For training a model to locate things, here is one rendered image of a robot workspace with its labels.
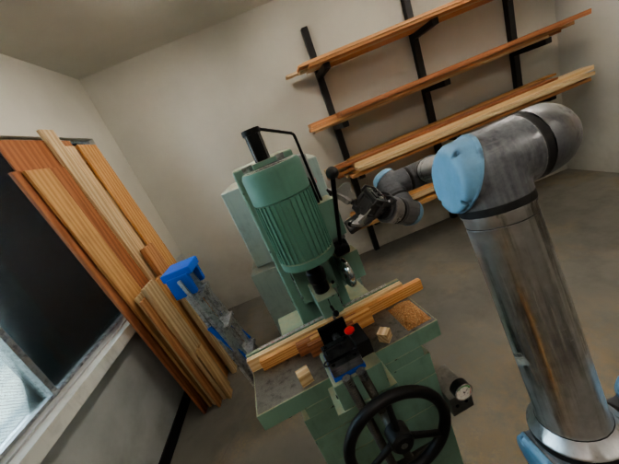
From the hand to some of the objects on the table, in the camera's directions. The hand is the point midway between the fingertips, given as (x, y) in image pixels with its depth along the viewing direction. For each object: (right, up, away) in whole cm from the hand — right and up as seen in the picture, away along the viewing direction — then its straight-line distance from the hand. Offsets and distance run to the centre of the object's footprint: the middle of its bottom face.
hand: (336, 207), depth 80 cm
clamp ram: (+3, -44, +8) cm, 45 cm away
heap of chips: (+25, -34, +13) cm, 44 cm away
